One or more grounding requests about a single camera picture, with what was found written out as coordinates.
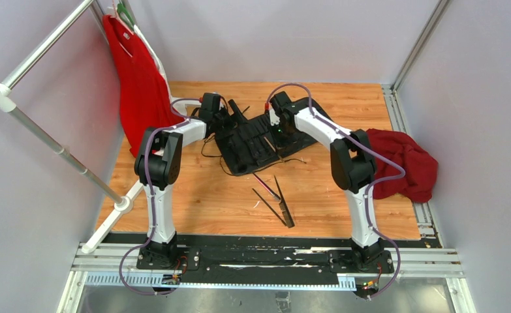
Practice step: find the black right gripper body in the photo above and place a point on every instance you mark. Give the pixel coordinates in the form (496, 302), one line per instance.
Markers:
(285, 136)

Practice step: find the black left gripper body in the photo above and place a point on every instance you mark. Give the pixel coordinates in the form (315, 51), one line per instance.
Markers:
(224, 124)

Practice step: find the black leather brush roll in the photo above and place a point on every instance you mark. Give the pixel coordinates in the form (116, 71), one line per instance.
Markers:
(244, 150)

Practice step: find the gold handled makeup brush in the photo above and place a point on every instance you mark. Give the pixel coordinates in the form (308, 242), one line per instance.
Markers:
(270, 144)

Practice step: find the black spoolie brush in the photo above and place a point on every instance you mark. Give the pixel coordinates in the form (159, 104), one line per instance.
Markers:
(269, 207)

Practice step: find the pink handled brow brush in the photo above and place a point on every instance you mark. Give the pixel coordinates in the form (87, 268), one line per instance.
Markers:
(267, 188)

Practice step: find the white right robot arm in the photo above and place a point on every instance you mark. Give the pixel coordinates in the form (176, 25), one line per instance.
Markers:
(353, 167)

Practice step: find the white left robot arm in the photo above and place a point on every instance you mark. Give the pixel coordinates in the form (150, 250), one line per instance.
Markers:
(158, 161)

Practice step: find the red shirt on hanger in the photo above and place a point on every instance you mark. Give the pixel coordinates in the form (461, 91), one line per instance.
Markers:
(144, 96)

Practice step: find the green clothes hanger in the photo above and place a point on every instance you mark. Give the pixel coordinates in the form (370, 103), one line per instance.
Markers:
(125, 15)

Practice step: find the dark red cloth pile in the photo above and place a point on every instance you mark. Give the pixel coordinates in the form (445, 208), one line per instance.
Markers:
(420, 167)

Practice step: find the white garment rack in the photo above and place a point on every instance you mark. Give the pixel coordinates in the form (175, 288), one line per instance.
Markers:
(122, 204)

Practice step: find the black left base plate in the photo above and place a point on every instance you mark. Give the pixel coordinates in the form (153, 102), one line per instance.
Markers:
(167, 257)

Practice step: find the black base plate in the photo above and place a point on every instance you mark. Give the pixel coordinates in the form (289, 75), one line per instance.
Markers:
(167, 257)
(361, 262)

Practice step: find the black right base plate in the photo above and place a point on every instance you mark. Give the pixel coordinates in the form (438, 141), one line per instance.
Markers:
(361, 262)

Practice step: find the aluminium right rail frame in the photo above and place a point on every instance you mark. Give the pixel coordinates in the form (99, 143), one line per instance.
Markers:
(399, 96)

